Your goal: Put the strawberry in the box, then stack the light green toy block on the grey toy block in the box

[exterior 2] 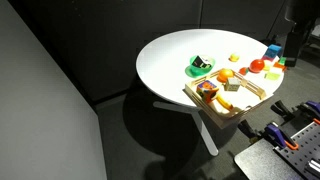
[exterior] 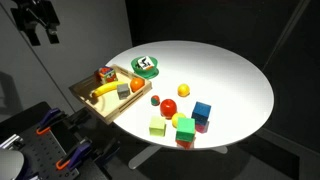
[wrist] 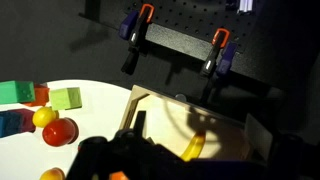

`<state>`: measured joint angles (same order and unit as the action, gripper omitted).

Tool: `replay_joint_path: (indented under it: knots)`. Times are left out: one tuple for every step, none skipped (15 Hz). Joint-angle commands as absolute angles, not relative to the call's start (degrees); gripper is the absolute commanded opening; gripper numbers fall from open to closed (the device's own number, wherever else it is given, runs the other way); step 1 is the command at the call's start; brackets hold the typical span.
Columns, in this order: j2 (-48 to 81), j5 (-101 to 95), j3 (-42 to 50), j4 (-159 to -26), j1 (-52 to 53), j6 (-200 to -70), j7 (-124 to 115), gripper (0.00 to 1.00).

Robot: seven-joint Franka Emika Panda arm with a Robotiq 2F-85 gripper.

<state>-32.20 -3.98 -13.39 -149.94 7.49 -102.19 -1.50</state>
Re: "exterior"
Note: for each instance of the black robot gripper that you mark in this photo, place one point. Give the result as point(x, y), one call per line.
point(29, 13)

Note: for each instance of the small toy strawberry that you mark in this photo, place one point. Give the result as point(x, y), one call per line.
point(155, 100)

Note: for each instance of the light green toy block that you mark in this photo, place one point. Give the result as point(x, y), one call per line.
point(157, 126)

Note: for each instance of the grey rounded robot base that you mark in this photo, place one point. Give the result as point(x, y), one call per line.
point(11, 163)

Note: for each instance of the yellow toy banana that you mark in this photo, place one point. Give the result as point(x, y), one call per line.
point(106, 88)

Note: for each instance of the wooden tray box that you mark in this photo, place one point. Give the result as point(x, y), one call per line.
point(108, 106)

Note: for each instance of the grey toy block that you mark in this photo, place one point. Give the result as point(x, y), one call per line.
point(123, 91)

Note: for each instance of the orange toy fruit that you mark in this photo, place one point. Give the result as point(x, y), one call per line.
point(136, 84)

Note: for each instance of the red toy apple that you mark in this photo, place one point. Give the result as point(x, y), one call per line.
point(168, 108)

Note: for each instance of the yellow toy lemon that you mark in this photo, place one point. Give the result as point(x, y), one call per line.
point(183, 90)

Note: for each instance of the yellow toy fruit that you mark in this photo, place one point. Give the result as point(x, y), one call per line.
point(176, 117)

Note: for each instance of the dark green toy block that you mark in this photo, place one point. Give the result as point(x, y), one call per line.
point(185, 129)

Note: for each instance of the blue toy block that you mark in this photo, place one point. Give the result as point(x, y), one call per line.
point(201, 113)

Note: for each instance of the red toy block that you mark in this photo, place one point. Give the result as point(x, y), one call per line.
point(186, 145)

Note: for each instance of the pink toy block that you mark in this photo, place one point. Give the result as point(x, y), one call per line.
point(202, 128)

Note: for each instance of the multicoloured patterned cube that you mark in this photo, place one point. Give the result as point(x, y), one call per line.
point(105, 75)

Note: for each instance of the purple orange spring clamp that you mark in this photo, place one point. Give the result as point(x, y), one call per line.
point(52, 117)

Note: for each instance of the black white tagged cube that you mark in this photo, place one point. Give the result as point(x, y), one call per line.
point(145, 63)

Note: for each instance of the green bowl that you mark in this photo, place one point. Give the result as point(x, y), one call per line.
point(147, 74)

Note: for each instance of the black perforated mounting board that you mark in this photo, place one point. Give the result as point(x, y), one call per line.
point(41, 152)

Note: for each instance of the white table base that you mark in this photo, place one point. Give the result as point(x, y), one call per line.
point(150, 150)

